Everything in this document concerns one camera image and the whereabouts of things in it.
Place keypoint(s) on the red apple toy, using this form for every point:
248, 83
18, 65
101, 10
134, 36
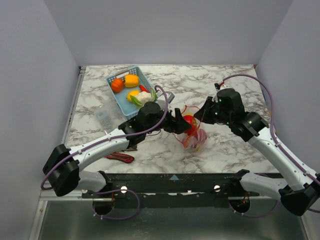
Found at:
192, 121

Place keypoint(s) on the yellow bell pepper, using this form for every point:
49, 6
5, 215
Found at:
131, 81

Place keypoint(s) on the clear plastic screw box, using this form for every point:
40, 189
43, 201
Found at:
106, 119

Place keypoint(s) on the red chili toy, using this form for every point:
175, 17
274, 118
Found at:
143, 89

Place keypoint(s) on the yellow handled pliers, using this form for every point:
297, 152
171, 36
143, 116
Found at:
130, 149

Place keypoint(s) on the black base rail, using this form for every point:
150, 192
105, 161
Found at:
169, 190

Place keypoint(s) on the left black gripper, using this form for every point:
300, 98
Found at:
177, 125

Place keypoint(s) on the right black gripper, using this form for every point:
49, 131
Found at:
208, 110

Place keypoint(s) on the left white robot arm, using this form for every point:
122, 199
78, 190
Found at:
64, 167

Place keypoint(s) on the orange pumpkin toy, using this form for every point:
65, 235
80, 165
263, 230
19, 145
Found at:
117, 85

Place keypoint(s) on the red utility knife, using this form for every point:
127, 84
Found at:
125, 158

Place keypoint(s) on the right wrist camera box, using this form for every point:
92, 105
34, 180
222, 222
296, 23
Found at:
220, 86

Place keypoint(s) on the white cauliflower toy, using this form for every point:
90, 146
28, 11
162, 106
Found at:
143, 97

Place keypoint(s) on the blue plastic basket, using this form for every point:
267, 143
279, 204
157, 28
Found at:
127, 108

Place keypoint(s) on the clear zip top bag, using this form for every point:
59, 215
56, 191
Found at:
188, 109

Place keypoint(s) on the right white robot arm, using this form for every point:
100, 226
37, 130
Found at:
298, 188

